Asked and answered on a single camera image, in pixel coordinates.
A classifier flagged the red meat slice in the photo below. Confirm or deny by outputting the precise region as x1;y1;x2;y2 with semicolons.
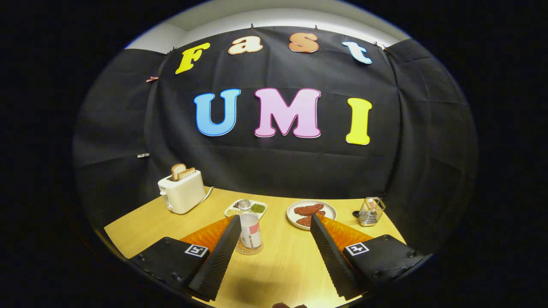
296;211;326;227
294;204;325;216

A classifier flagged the white round plate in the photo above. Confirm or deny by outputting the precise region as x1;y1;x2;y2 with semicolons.
286;200;337;231

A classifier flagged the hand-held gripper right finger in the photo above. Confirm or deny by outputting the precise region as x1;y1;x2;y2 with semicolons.
309;213;425;301

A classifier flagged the round wooden coaster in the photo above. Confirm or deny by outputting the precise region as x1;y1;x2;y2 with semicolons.
235;240;264;255

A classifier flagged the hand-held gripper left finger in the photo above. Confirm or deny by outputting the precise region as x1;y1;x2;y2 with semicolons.
131;215;242;302

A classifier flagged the white toaster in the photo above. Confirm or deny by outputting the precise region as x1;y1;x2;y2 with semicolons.
158;170;207;215

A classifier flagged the black backdrop cloth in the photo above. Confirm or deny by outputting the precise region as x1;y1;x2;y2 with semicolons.
73;26;478;257

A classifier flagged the white divided seed dish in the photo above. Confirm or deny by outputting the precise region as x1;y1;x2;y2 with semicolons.
224;199;268;219

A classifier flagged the metal wire basket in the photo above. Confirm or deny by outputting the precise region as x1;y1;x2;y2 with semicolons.
359;197;386;227

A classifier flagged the clear juice bottle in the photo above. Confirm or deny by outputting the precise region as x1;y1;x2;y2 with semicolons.
238;199;262;249

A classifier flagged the wooden table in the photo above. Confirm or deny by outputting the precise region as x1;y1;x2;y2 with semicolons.
104;187;406;308

